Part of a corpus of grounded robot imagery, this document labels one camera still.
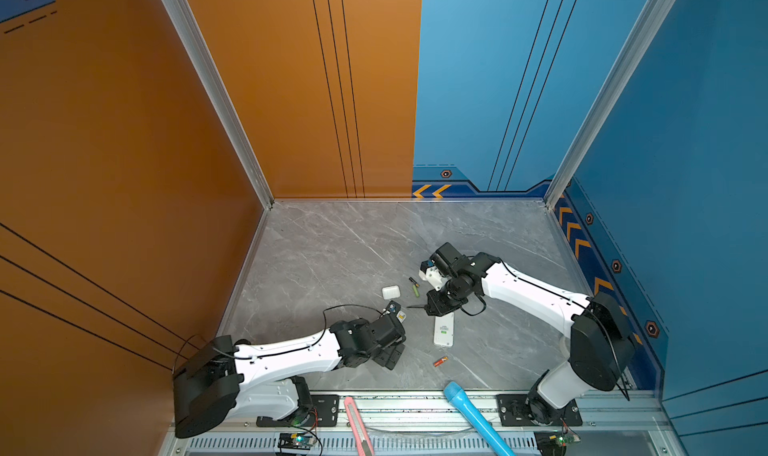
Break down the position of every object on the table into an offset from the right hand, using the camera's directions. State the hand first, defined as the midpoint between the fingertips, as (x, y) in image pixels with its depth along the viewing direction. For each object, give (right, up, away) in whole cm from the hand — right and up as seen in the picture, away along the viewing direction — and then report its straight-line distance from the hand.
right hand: (428, 311), depth 82 cm
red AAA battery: (+3, -14, -1) cm, 14 cm away
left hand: (-11, -8, 0) cm, 14 cm away
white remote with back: (+5, -6, +3) cm, 9 cm away
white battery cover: (-10, +2, +12) cm, 16 cm away
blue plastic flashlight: (+5, -17, -9) cm, 20 cm away
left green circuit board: (-33, -28, -11) cm, 45 cm away
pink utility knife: (-17, -26, -12) cm, 34 cm away
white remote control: (-7, -3, +7) cm, 11 cm away
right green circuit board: (+29, -28, -11) cm, 42 cm away
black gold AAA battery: (-4, +6, +15) cm, 16 cm away
